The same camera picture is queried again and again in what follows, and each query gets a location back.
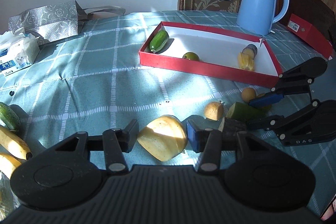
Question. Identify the yellow banana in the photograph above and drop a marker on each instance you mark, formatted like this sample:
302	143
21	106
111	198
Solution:
8	164
14	144

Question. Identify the red cardboard box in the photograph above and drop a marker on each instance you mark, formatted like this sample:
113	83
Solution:
309	34

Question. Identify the teal checked bedspread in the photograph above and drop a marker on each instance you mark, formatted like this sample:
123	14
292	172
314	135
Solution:
94	82

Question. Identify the dark wooden headboard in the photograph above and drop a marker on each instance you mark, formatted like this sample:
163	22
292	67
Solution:
315	12

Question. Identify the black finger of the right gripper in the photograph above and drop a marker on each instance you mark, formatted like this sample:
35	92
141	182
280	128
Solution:
263	123

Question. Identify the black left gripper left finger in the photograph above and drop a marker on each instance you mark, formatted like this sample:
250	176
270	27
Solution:
113	142

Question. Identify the green cucumber at edge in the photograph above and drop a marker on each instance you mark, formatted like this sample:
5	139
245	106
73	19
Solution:
9	118

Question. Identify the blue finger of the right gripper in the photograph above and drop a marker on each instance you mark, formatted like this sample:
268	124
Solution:
266	100

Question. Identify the purple sweet potato slice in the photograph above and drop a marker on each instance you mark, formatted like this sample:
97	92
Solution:
250	50

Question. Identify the yellow cut fruit piece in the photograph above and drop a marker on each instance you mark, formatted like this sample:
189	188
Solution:
164	138

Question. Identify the red shallow cardboard tray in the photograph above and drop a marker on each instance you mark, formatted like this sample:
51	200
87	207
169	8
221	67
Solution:
218	51

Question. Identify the round brown longan fruit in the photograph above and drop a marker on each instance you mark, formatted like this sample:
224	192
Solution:
248	94

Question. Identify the dark cut sugarcane piece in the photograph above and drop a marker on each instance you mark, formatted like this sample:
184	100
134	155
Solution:
230	127

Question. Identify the green tomato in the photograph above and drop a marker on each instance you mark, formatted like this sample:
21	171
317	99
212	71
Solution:
191	56

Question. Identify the light blue electric kettle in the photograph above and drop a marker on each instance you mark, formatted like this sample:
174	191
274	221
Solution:
258	16

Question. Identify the white tissue pack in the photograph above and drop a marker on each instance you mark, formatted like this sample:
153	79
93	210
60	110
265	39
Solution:
18	51

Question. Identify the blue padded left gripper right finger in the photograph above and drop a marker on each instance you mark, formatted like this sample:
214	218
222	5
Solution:
210	143

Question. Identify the silver patterned gift bag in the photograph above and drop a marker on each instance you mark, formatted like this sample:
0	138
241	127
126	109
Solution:
55	22

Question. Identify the brown halved kiwi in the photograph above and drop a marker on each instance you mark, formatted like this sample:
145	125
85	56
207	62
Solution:
214	111

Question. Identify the dark green cucumber half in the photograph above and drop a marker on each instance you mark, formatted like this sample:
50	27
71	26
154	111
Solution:
243	112

